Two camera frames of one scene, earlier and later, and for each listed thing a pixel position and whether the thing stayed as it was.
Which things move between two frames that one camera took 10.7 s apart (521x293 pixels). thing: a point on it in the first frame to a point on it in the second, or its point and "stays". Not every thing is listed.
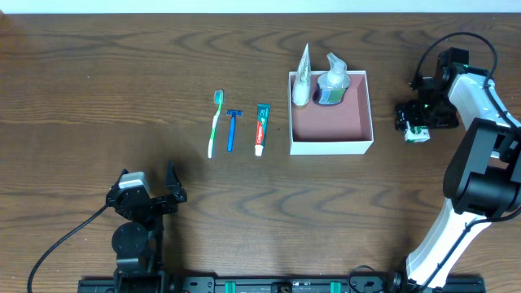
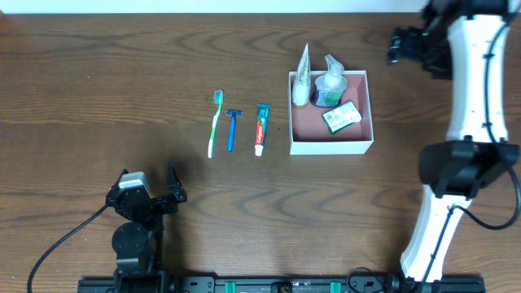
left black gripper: x=156 y=203 stays
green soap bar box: x=417 y=133 to x=342 y=117
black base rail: x=397 y=282 stays
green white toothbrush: x=218 y=99 stays
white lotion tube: x=302 y=89 stays
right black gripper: x=407 y=115 to x=403 y=45
